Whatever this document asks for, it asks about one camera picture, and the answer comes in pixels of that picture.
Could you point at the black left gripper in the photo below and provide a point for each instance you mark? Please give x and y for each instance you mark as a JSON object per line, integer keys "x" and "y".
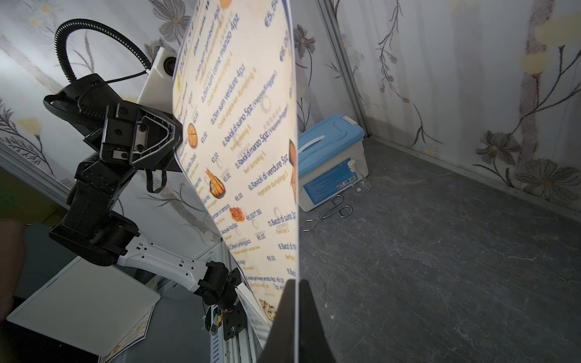
{"x": 140, "y": 137}

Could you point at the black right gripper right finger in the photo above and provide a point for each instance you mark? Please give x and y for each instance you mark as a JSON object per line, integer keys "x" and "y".
{"x": 313, "y": 346}

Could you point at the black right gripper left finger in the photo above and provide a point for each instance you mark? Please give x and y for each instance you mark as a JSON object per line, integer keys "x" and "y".
{"x": 280, "y": 346}

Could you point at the dim sum laminated menu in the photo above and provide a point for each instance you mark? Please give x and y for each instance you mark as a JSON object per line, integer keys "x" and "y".
{"x": 234, "y": 92}

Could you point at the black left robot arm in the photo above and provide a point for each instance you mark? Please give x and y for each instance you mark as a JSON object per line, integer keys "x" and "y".
{"x": 92, "y": 229}

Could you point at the metal scissors forceps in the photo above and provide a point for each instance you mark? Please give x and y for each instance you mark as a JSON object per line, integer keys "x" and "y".
{"x": 338, "y": 207}

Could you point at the spare menu sheet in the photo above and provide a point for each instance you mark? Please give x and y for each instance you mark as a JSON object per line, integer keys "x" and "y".
{"x": 135, "y": 335}

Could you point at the small glass flask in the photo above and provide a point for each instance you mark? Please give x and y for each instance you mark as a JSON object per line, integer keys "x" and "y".
{"x": 361, "y": 185}

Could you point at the blue lid storage box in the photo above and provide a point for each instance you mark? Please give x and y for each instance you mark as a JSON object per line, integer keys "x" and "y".
{"x": 323, "y": 155}

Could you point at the aluminium mounting rail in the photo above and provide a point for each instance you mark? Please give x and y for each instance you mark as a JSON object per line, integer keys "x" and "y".
{"x": 240, "y": 333}

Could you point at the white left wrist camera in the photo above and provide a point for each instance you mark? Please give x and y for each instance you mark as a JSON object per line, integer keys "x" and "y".
{"x": 157, "y": 91}

